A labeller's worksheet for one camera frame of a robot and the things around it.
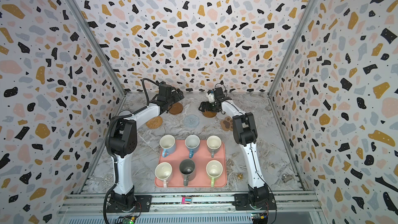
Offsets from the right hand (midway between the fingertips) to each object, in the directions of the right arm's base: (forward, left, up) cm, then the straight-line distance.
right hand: (204, 105), depth 107 cm
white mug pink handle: (-45, +19, +1) cm, 49 cm away
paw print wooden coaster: (-11, -15, -6) cm, 20 cm away
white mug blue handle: (-29, +20, +1) cm, 35 cm away
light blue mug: (-28, +6, 0) cm, 29 cm away
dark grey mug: (-42, +8, -2) cm, 43 cm away
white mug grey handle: (-28, -6, -1) cm, 29 cm away
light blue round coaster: (-9, +9, -6) cm, 14 cm away
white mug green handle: (-42, -7, -3) cm, 43 cm away
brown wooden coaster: (-3, -3, -6) cm, 8 cm away
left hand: (+1, +15, +12) cm, 19 cm away
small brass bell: (-45, -20, -4) cm, 50 cm away
